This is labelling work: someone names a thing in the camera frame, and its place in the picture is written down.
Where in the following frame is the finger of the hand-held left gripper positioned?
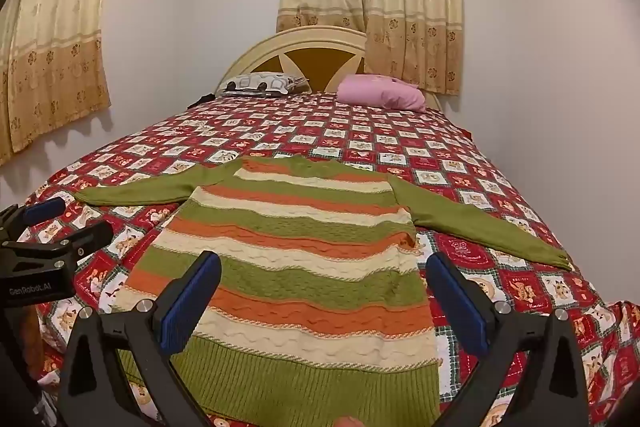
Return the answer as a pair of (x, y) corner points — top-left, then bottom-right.
(65, 221), (115, 265)
(0, 197), (67, 240)

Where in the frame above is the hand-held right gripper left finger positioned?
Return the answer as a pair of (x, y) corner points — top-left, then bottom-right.
(57, 251), (223, 427)

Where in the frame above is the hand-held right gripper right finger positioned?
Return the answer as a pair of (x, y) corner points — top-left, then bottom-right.
(425, 252), (591, 427)

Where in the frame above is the green orange striped knit sweater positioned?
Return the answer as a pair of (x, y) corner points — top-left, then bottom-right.
(74, 154), (573, 425)

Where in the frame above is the beige floral side window curtain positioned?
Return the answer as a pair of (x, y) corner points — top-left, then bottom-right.
(0, 0), (125, 168)

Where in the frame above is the red patchwork printed bed cover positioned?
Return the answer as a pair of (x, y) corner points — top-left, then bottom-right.
(0, 89), (640, 427)

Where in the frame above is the grey white patterned pillow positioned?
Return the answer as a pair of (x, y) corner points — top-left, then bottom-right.
(216, 72), (312, 98)

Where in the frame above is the pink pillow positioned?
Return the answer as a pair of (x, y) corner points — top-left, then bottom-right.
(336, 74), (427, 112)

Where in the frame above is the cream wooden headboard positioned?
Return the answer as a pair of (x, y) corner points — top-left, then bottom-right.
(215, 27), (443, 110)

